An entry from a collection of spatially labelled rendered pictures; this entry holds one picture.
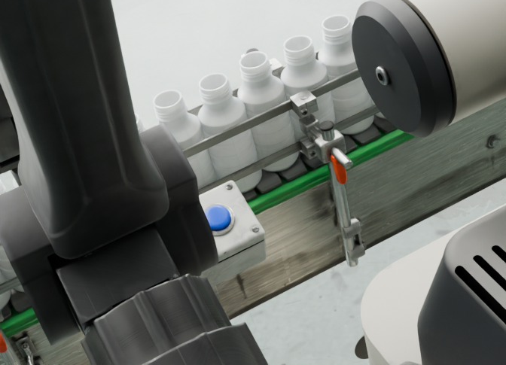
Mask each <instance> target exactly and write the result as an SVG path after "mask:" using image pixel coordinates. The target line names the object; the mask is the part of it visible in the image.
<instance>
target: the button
mask: <svg viewBox="0 0 506 365"><path fill-rule="evenodd" d="M205 214H206V217H207V219H208V222H209V225H210V227H211V230H214V231H220V230H224V229H225V228H227V227H228V226H229V225H230V222H231V216H230V212H229V211H228V210H227V209H226V208H225V207H224V206H221V205H214V206H212V207H210V208H208V209H207V210H206V212H205Z"/></svg>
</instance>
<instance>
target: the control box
mask: <svg viewBox="0 0 506 365"><path fill-rule="evenodd" d="M199 198H200V203H201V206H202V207H203V210H204V212H206V210H207V209H208V208H210V207H212V206H214V205H221V206H224V207H225V208H226V209H227V210H228V211H229V212H230V216H231V222H230V225H229V226H228V227H227V228H225V229H224V230H220V231H214V230H212V233H213V236H214V239H215V244H216V247H217V249H218V264H217V265H215V266H213V267H211V268H209V269H207V270H205V271H203V272H202V273H201V276H199V277H201V278H207V279H208V280H209V283H210V285H211V286H212V289H213V291H214V292H215V294H216V296H217V298H218V300H221V299H220V297H219V294H218V290H217V288H216V284H218V283H220V282H222V281H224V280H226V279H228V278H230V277H232V276H234V275H236V274H238V273H240V272H242V271H244V270H246V269H248V268H250V267H252V266H254V265H256V264H258V263H260V262H262V261H264V260H266V258H267V253H266V241H265V231H264V229H263V227H262V226H261V224H260V223H259V221H258V219H257V218H256V217H255V214H254V213H253V211H252V210H251V208H250V207H249V205H248V203H247V202H246V200H245V198H244V197H243V195H242V194H241V192H240V191H239V188H238V187H237V186H236V184H235V182H234V181H228V182H227V183H224V184H222V185H220V186H218V187H216V188H214V189H212V190H210V191H208V192H206V193H203V194H201V195H199Z"/></svg>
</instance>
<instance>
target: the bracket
mask: <svg viewBox="0 0 506 365"><path fill-rule="evenodd" d="M270 66H271V68H272V70H273V71H276V70H278V69H280V68H282V67H283V65H282V64H281V63H280V62H279V61H278V60H277V59H276V58H273V59H270ZM273 71H272V72H273ZM290 100H291V102H292V106H293V109H292V110H293V111H294V112H295V113H296V114H297V116H298V117H299V118H300V119H299V123H300V129H301V131H302V132H303V133H304V134H305V136H304V137H302V138H299V141H300V143H301V147H302V150H301V151H302V152H303V153H304V154H305V155H306V156H307V157H308V158H309V159H310V160H311V159H312V158H314V157H318V158H319V159H320V160H321V161H322V162H323V163H327V164H328V171H329V175H330V179H331V186H330V188H331V195H332V199H333V202H335V206H336V208H335V209H334V210H335V215H336V219H337V227H338V230H339V231H340V234H341V236H342V240H343V246H342V250H343V253H344V255H345V257H346V262H347V265H348V266H350V267H355V266H357V265H358V258H359V257H362V256H364V255H365V250H364V249H366V248H367V247H366V244H365V243H364V242H362V241H361V234H360V232H361V226H362V222H361V220H360V219H359V218H358V219H356V218H355V216H351V214H350V213H349V207H348V202H347V198H346V190H345V186H344V184H345V183H346V179H347V175H346V170H347V169H350V168H351V167H352V164H353V163H352V161H351V160H350V159H349V158H348V157H347V156H346V155H345V154H346V144H345V139H344V136H343V135H342V134H341V133H340V132H339V131H338V130H336V129H335V130H334V124H333V122H331V121H329V120H326V121H323V122H322V123H320V122H319V120H318V119H317V118H316V117H315V116H314V115H313V114H312V113H314V112H316V111H318V110H319V108H318V104H317V100H316V97H314V95H313V94H311V92H310V91H308V90H304V91H302V92H300V93H298V94H296V95H294V96H291V97H290ZM354 236H355V237H354ZM15 344H16V346H17V347H18V349H19V351H20V353H21V355H22V356H23V357H26V356H27V364H28V365H44V362H43V361H42V359H41V358H40V357H39V358H37V359H35V360H33V353H34V352H36V349H35V346H34V345H33V343H32V341H31V339H30V338H29V336H28V335H27V336H24V337H23V338H21V339H18V340H17V341H15ZM0 355H1V357H2V359H3V361H4V362H5V364H6V365H22V363H21V362H20V359H19V358H18V356H17V354H16V353H15V351H14V350H13V348H12V346H11V344H10V343H9V341H8V339H7V337H6V335H5V334H4V332H3V331H2V329H1V327H0Z"/></svg>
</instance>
